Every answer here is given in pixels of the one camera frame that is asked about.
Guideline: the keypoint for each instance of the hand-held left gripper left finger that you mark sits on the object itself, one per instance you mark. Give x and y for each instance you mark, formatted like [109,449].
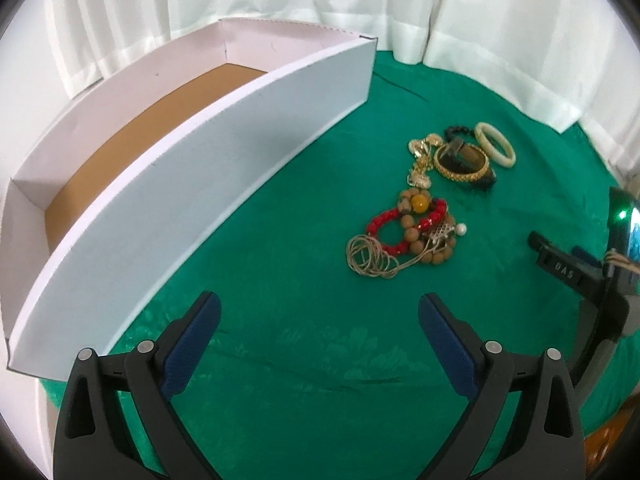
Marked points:
[192,340]

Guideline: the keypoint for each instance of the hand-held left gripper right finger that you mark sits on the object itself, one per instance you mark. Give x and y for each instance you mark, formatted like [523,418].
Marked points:
[445,340]

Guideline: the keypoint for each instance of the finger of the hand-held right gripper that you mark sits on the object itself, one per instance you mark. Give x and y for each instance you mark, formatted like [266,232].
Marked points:
[589,257]
[557,262]

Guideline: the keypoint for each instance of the white pearl bead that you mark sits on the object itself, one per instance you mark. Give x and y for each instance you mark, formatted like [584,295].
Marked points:
[462,230]

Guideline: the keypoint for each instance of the cream jade bangle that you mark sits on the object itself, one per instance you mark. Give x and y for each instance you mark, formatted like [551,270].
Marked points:
[506,158]

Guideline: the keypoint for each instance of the white cardboard box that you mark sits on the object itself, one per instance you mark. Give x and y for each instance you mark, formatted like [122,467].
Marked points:
[200,160]

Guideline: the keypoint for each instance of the green tablecloth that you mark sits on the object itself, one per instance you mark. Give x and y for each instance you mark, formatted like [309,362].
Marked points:
[310,310]

